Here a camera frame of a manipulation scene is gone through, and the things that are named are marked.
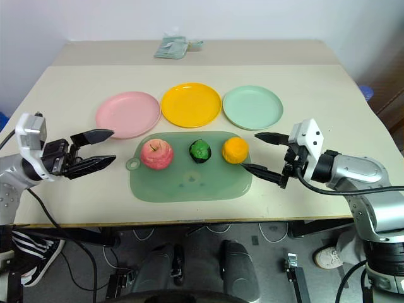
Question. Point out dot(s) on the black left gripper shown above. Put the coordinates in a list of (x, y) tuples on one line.
[(55, 154)]

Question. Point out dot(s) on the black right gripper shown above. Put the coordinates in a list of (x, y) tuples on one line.
[(295, 158)]

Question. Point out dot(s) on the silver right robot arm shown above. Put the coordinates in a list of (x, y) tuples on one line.
[(363, 170)]

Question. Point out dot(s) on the orange fruit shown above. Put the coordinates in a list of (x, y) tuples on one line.
[(235, 150)]

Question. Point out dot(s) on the pink plate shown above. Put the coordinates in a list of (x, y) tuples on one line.
[(127, 114)]

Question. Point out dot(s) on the mint green plate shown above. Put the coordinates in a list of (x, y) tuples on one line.
[(252, 107)]

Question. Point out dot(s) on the green fruit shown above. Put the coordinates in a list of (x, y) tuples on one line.
[(199, 151)]

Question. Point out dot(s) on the yellow plate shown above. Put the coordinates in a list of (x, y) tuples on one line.
[(191, 104)]

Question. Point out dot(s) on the red apple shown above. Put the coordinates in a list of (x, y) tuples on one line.
[(156, 154)]

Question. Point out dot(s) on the translucent green cutting board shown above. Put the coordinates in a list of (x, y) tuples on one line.
[(189, 186)]

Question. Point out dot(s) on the blue round object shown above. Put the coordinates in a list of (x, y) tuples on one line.
[(366, 92)]

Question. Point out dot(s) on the black white striped sneaker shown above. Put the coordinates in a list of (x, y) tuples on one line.
[(34, 255)]

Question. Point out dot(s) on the grey trouser leg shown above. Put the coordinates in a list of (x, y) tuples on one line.
[(352, 249)]

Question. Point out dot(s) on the black stand foot with caster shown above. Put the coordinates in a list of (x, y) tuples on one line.
[(296, 277), (118, 284)]

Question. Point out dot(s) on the small pale green packet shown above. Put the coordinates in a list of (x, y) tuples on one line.
[(195, 45)]

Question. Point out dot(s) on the dark rounded robot waist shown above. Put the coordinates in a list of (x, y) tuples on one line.
[(176, 297)]

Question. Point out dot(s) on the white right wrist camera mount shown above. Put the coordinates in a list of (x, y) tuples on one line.
[(311, 134)]

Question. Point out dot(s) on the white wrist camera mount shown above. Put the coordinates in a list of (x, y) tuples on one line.
[(311, 134), (30, 126)]

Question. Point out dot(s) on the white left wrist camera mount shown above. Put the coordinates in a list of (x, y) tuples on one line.
[(30, 126)]

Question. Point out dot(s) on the black table frame bar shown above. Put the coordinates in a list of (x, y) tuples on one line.
[(79, 235), (318, 228)]

